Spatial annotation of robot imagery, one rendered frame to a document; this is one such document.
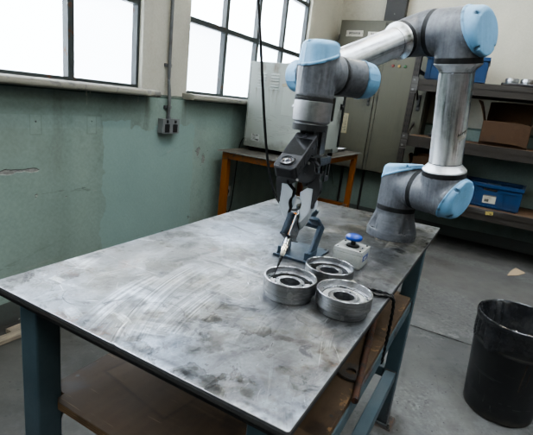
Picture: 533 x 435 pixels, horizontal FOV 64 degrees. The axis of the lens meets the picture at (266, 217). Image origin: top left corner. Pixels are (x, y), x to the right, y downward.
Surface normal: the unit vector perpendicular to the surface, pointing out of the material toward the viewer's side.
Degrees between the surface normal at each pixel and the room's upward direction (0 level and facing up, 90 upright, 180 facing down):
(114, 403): 0
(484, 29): 82
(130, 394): 0
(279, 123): 90
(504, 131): 82
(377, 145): 90
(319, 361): 0
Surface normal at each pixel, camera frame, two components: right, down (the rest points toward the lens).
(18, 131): 0.86, 0.22
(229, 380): 0.11, -0.96
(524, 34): -0.49, 0.18
